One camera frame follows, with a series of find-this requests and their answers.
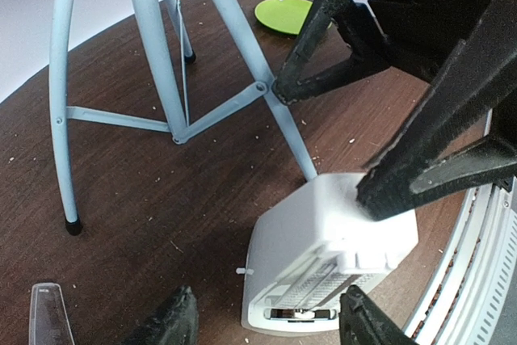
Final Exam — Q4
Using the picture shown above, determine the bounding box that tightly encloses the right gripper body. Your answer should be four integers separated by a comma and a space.
368, 0, 491, 82

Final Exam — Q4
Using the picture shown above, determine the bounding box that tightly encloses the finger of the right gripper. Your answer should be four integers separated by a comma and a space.
356, 0, 516, 221
271, 0, 389, 103

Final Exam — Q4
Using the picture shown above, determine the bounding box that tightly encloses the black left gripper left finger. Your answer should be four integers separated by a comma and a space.
120, 285, 199, 345

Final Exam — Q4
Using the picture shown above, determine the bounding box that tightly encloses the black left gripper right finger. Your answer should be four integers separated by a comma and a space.
339, 284, 416, 345

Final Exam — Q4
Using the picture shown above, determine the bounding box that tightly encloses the white metronome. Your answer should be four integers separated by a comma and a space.
237, 173, 418, 337

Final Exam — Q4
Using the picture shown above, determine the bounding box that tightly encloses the clear metronome front cover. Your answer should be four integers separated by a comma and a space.
28, 282, 75, 345

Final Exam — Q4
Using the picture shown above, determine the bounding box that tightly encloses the white perforated music stand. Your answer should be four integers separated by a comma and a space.
48, 0, 317, 236

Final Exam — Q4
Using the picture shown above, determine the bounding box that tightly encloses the green plate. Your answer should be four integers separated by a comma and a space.
254, 0, 313, 36

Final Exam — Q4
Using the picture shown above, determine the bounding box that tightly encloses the aluminium front rail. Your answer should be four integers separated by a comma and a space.
404, 182, 516, 344

